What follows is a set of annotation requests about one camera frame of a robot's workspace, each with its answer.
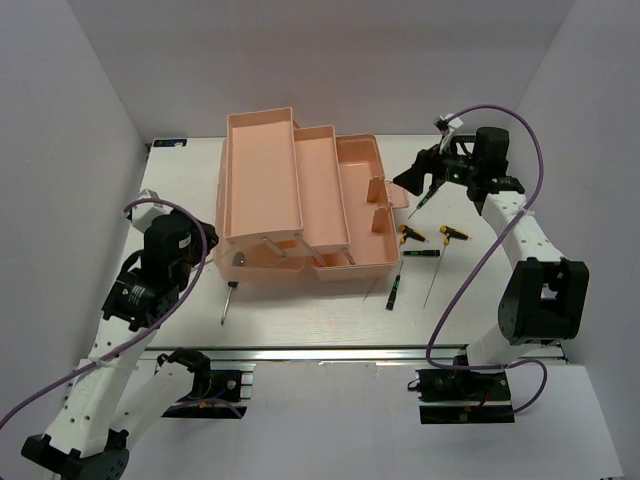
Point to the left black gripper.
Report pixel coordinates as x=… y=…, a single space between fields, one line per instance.
x=197 y=235

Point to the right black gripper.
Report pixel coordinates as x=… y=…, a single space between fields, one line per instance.
x=413 y=178

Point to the green screwdriver short shaft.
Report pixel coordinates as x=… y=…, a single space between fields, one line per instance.
x=232 y=286

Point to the yellow black T-handle key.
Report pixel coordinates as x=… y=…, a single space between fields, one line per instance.
x=406 y=233
x=449 y=234

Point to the small green precision screwdriver horizontal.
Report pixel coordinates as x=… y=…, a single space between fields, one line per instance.
x=428 y=253

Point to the pink plastic toolbox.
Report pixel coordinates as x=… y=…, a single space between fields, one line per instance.
x=293 y=198

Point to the small green precision screwdriver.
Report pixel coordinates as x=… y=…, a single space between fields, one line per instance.
x=391 y=300
x=420 y=204

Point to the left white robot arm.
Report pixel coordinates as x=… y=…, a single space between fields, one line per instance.
x=93 y=434

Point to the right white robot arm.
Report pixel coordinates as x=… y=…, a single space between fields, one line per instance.
x=544 y=298

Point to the left blue label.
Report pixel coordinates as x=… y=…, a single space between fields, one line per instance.
x=169 y=143

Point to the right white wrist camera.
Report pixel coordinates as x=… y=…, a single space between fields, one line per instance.
x=448 y=125

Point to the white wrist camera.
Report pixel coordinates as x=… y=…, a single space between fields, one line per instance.
x=448 y=125
x=142 y=215

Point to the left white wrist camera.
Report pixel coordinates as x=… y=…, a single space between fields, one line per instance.
x=142 y=215

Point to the aluminium front rail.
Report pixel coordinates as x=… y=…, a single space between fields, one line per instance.
x=414 y=353

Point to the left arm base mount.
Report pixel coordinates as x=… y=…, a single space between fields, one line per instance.
x=216 y=392

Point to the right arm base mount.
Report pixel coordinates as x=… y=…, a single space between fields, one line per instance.
x=448 y=397

